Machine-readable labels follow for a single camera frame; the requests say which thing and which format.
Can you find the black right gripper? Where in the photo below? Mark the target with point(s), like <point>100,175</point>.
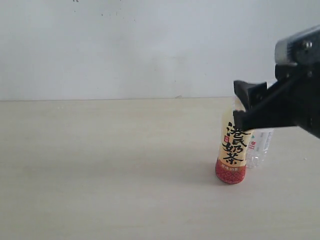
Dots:
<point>293,100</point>

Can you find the yellow milk tea bottle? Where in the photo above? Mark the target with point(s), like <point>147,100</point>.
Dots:
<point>231,161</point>

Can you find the small clear water bottle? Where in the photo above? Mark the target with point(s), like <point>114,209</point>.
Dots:
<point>258,147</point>

